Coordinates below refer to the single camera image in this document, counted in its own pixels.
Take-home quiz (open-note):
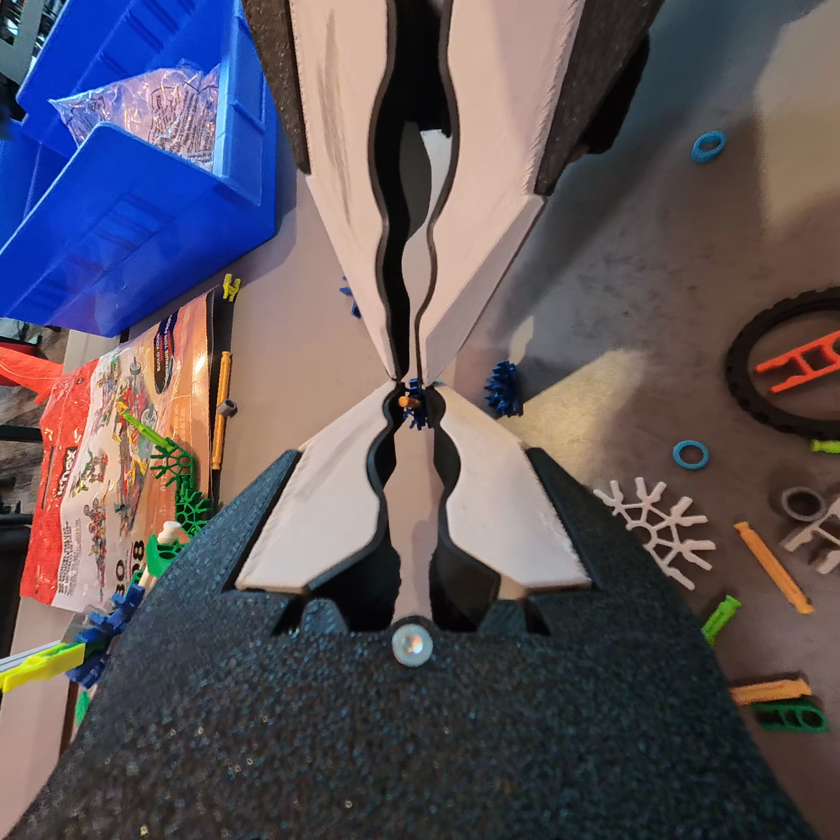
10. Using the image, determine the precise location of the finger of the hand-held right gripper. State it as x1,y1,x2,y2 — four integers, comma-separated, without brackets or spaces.
287,0,416,383
415,0,586,386

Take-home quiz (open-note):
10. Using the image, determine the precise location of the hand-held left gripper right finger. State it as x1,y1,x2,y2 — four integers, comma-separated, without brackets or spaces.
428,385,593,629

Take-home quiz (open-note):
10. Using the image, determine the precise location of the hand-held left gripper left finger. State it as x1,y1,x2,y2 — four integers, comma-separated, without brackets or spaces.
235,381,403,631

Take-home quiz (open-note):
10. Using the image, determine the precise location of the green snowflake connector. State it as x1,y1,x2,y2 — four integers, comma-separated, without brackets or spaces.
173,488,215,536
149,437,196,488

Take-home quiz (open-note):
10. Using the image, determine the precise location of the long yellow-orange rod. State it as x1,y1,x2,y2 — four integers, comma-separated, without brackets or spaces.
210,351,235,471
733,521,815,616

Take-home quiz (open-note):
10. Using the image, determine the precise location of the white snowflake connector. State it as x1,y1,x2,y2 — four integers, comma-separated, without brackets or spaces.
593,478,717,591

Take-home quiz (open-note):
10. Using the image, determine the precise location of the green connector with white rod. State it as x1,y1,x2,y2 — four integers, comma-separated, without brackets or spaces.
144,521,190,580

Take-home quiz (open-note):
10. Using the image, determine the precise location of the clear plastic bag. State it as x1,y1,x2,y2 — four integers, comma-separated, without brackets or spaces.
49,61,221,173

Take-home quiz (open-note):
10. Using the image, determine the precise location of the printed toy instruction booklet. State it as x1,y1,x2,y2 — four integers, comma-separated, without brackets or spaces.
20,289,219,613

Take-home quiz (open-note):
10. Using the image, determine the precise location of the blue connector cluster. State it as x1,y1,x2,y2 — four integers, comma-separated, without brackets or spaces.
68,583,147,688

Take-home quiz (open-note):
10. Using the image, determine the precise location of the blue storage bin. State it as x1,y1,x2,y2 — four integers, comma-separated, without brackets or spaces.
16,0,280,179
0,121,280,340
0,118,70,248

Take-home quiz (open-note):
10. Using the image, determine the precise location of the black rubber tire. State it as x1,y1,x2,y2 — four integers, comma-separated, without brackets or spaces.
724,286,840,442

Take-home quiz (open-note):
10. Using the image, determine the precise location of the yellow-green rod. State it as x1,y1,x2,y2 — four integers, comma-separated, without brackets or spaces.
0,639,88,694

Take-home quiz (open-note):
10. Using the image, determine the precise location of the orange flat connector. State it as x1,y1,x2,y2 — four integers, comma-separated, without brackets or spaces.
729,677,815,707

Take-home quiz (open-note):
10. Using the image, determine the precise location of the orange cloth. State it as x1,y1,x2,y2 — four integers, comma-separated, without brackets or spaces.
0,344,68,405

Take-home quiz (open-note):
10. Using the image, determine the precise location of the orange ladder connector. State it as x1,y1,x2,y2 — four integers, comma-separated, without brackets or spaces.
754,330,840,395

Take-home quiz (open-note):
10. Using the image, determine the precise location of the green flat connector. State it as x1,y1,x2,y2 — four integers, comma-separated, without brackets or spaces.
751,698,830,735

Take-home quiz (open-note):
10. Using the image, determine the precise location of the grey ring connector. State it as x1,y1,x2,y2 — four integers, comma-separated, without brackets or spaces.
779,485,840,576

